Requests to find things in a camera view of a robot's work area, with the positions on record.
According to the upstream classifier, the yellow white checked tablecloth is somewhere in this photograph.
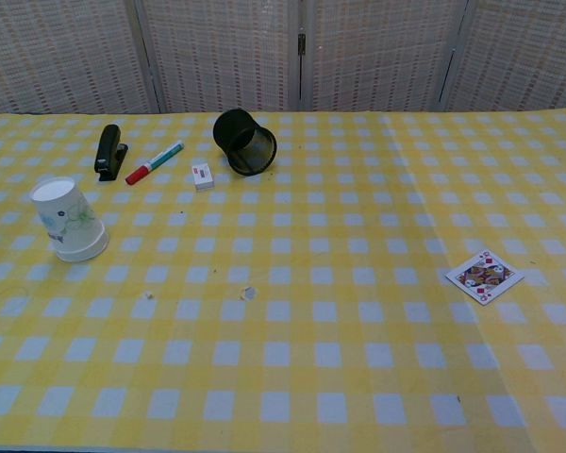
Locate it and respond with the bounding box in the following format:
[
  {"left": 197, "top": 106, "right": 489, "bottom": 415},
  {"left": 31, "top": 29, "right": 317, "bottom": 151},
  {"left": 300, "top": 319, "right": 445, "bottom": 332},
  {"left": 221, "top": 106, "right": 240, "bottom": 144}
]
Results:
[
  {"left": 0, "top": 110, "right": 541, "bottom": 453},
  {"left": 386, "top": 109, "right": 566, "bottom": 453}
]

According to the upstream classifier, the small white eraser box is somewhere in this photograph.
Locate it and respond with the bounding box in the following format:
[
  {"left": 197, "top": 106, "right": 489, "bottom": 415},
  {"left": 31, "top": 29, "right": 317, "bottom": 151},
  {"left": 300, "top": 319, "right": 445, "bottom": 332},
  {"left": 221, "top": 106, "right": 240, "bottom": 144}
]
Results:
[{"left": 191, "top": 161, "right": 216, "bottom": 193}]

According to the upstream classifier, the green white marker red cap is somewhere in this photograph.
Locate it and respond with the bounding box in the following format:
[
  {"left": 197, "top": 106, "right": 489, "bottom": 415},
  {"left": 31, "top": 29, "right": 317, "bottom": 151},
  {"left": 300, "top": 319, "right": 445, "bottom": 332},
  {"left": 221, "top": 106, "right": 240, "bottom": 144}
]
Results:
[{"left": 125, "top": 140, "right": 186, "bottom": 186}]

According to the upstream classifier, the queen of diamonds playing card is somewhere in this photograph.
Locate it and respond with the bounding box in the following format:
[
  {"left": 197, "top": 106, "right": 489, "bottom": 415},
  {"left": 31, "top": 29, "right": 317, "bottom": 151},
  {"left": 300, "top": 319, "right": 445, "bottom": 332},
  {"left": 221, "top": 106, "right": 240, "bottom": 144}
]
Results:
[{"left": 445, "top": 249, "right": 524, "bottom": 307}]

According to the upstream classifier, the black stapler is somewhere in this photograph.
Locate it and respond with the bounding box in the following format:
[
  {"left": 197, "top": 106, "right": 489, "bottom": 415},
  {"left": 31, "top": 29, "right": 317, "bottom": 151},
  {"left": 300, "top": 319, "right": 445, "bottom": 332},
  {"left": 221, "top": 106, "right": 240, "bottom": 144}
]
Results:
[{"left": 92, "top": 124, "right": 129, "bottom": 183}]

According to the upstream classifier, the white paper cup floral print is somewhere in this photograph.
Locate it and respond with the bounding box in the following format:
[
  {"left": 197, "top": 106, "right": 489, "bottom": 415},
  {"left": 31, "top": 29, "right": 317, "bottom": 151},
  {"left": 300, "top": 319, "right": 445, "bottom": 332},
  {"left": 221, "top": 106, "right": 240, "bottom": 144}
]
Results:
[
  {"left": 56, "top": 234, "right": 110, "bottom": 263},
  {"left": 30, "top": 176, "right": 110, "bottom": 260}
]

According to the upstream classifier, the black mesh pen holder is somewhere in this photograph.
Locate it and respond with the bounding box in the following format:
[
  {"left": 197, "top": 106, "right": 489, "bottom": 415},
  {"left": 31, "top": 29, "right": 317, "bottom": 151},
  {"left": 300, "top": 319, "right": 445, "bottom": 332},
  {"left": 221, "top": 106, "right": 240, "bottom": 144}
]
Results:
[{"left": 211, "top": 108, "right": 278, "bottom": 177}]

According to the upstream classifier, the woven folding screen panel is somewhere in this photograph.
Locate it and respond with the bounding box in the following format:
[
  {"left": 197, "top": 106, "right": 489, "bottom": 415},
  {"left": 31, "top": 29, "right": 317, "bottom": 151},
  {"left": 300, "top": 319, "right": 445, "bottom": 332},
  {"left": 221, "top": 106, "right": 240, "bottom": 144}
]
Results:
[
  {"left": 134, "top": 0, "right": 304, "bottom": 114},
  {"left": 0, "top": 0, "right": 160, "bottom": 119},
  {"left": 299, "top": 0, "right": 475, "bottom": 113},
  {"left": 438, "top": 0, "right": 566, "bottom": 113}
]

